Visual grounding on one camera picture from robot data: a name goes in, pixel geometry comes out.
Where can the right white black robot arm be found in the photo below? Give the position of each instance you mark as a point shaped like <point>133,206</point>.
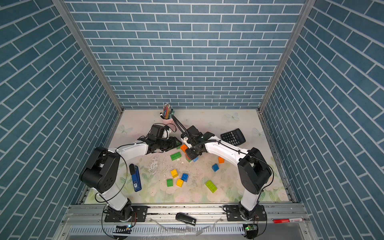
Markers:
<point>253,170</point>

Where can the long orange lego brick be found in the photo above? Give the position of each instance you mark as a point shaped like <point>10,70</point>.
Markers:
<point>183,148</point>

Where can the yellow lego bottom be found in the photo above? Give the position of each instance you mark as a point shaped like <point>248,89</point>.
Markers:
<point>179,183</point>

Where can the red marker pen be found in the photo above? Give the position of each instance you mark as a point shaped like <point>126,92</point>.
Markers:
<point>290,220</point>

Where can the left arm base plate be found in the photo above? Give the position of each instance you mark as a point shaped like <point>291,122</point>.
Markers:
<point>139,213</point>

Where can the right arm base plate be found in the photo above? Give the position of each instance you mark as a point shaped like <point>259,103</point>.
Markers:
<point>239,213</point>

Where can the yellow lego lower left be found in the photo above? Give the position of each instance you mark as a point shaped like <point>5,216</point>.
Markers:
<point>174,173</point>

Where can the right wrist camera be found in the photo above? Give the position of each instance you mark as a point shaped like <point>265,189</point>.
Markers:
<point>185,141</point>

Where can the pink pen cup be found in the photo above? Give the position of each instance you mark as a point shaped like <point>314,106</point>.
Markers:
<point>170,119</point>

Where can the black calculator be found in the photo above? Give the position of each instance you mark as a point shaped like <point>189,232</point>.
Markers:
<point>234,137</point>

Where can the small blue lego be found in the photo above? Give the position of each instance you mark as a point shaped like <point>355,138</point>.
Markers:
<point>185,177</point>
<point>215,167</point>

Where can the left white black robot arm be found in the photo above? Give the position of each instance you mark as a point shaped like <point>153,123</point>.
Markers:
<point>101,169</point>

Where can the small green lego bottom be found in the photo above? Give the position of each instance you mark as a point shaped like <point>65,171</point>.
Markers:
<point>169,182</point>

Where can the small blue lego right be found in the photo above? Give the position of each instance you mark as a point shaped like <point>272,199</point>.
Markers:
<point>215,167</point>

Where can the long lime lego brick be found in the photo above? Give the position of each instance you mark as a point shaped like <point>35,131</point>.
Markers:
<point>211,186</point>

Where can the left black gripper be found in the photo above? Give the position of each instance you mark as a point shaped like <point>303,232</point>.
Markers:
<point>172,143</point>

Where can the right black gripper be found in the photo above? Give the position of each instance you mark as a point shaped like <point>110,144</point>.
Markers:
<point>190,154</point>

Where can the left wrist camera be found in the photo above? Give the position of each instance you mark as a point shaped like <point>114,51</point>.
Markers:
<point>166,134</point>

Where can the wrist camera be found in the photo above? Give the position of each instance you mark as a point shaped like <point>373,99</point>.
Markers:
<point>166,134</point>
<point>185,141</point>

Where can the small blue lego lower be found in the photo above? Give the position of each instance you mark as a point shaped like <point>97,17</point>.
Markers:
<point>185,177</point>

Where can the yellow lego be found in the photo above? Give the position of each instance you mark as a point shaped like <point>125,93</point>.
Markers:
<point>179,183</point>
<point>174,173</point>

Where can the blue black usb device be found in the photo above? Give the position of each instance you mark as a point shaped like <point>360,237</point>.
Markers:
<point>135,174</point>

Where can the black remote on rail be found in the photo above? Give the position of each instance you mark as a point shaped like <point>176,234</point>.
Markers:
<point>184,218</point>

